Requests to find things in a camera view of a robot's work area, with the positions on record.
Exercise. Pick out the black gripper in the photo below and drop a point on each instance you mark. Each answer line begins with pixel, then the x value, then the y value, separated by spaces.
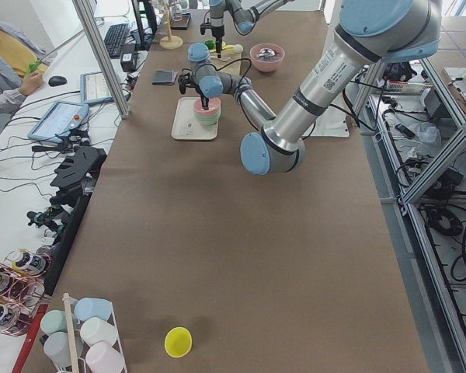
pixel 203 93
pixel 217 32

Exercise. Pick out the small pink bowl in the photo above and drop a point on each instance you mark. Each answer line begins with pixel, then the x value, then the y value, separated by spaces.
pixel 213 106

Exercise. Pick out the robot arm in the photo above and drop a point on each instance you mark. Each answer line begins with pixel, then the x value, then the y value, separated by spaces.
pixel 367 32
pixel 244 19

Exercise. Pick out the green bowl stack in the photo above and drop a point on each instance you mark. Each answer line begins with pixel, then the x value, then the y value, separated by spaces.
pixel 207 118

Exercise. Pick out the large pink ice bowl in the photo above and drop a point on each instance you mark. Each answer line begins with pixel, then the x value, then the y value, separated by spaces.
pixel 266 57

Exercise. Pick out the green lime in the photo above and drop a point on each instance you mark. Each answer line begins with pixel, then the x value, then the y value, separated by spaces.
pixel 210 44

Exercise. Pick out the bamboo cutting board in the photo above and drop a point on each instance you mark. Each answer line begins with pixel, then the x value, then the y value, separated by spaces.
pixel 232 67

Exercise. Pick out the cream rabbit tray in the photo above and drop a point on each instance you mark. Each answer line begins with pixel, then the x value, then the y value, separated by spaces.
pixel 185 126

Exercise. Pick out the wooden mug tree stand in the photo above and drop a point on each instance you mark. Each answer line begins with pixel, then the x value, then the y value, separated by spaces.
pixel 170 41

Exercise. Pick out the grey folded cloth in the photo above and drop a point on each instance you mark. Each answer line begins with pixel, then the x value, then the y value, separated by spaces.
pixel 164 77

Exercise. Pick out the black keyboard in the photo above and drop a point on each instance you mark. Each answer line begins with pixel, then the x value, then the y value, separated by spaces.
pixel 115 38

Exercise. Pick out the blue teach pendant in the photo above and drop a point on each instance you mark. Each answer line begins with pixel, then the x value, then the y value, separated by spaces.
pixel 59 121

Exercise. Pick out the black tool holder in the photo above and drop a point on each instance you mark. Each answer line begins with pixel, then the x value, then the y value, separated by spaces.
pixel 73 170

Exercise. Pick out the black computer mouse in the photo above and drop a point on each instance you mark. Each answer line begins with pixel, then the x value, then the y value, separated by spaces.
pixel 57 80

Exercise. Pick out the person in grey jacket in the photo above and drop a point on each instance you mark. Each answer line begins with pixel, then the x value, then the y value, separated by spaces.
pixel 22 65

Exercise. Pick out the yellow plastic cup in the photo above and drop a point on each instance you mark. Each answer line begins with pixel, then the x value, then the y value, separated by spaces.
pixel 178 342

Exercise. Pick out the pastel cup rack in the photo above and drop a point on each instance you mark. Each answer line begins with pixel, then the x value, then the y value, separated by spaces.
pixel 82 336

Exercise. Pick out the aluminium frame post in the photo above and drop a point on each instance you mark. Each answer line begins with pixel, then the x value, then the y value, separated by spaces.
pixel 84 12

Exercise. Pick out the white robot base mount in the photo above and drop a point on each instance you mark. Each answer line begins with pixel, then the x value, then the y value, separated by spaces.
pixel 333 122

